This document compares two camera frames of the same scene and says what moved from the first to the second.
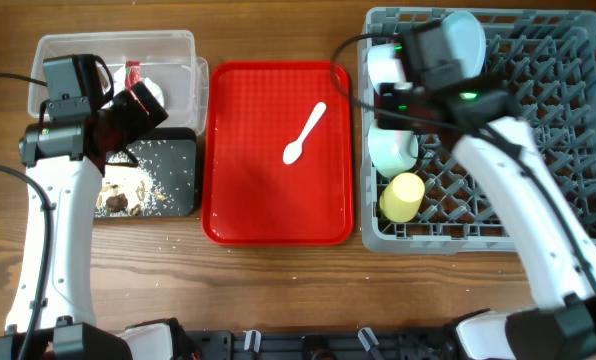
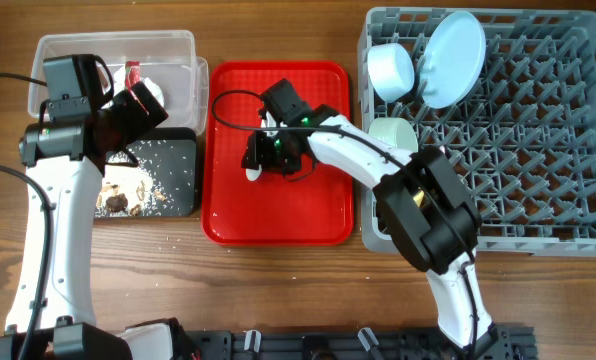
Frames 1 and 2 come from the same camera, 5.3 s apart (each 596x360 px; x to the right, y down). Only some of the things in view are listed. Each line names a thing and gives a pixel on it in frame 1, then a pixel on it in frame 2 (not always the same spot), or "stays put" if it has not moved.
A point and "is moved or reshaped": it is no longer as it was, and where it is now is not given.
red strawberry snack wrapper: [132, 75] stays put
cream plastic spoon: [293, 151] is moved or reshaped
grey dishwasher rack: [560, 73] stays put
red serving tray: [251, 112] stays put
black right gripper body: [397, 103] to [273, 153]
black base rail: [337, 345] stays put
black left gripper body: [128, 119] stays put
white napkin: [119, 84] stays put
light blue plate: [467, 37] is moved or reshaped
